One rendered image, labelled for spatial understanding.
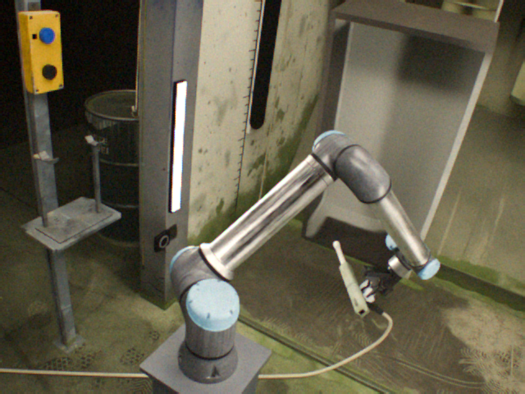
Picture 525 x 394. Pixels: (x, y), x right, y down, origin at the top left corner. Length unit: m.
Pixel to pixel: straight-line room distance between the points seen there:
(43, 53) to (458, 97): 1.68
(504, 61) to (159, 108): 2.28
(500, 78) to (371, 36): 1.39
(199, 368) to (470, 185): 2.32
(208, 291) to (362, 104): 1.32
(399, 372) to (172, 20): 1.97
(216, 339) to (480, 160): 2.39
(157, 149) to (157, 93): 0.25
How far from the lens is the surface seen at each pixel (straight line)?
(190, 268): 1.36
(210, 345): 1.28
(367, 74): 2.14
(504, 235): 3.14
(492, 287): 3.13
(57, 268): 2.02
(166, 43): 1.81
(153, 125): 1.94
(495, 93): 3.28
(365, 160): 1.26
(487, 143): 3.24
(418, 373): 2.45
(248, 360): 1.45
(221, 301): 1.24
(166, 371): 1.41
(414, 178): 2.33
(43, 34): 1.54
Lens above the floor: 1.76
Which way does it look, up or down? 29 degrees down
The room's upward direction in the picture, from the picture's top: 9 degrees clockwise
